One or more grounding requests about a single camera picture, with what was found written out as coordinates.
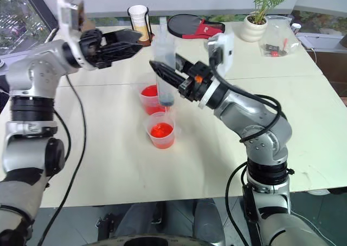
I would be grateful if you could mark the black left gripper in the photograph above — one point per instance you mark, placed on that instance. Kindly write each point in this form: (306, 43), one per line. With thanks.
(90, 46)

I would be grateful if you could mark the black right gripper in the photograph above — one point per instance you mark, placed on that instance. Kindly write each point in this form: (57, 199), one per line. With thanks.
(196, 82)

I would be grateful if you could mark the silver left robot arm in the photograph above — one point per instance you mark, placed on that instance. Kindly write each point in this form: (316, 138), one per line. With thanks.
(29, 75)

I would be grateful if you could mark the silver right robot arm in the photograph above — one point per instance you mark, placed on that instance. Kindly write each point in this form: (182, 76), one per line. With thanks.
(260, 132)

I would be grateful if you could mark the clear cup with red liquid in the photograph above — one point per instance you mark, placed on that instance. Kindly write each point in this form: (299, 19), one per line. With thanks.
(161, 132)
(148, 94)

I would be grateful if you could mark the small white cup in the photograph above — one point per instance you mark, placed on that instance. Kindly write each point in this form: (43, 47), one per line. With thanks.
(296, 28)

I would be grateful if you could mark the stack of white paper cups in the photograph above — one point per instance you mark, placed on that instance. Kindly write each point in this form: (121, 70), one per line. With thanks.
(138, 21)

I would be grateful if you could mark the black red paddle case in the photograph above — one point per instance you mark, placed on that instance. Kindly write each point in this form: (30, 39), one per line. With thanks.
(195, 25)

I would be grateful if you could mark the white ribbed plant pot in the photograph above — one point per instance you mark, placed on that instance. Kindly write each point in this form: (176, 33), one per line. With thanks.
(252, 29)

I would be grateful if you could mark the clear plastic bag with parts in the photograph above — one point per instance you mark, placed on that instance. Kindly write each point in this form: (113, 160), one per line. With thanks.
(282, 41)

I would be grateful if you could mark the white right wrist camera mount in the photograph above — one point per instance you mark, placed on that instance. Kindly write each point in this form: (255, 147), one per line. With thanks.
(223, 51)

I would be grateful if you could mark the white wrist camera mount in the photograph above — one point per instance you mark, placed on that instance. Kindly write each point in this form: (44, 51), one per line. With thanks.
(69, 11)
(223, 51)

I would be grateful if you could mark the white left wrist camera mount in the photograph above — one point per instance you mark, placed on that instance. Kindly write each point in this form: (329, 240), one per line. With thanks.
(69, 11)

